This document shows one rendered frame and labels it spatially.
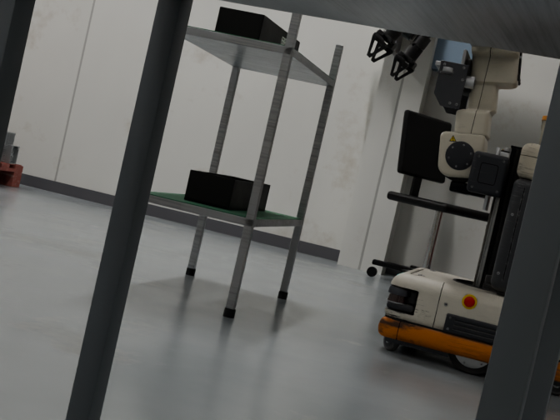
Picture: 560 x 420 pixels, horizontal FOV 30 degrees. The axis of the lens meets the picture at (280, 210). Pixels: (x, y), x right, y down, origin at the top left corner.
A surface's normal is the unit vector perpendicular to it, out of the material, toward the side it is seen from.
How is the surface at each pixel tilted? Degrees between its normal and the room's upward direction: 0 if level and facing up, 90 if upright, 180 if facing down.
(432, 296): 90
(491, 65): 90
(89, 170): 90
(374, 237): 90
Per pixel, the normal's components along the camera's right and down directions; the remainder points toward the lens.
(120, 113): -0.22, -0.01
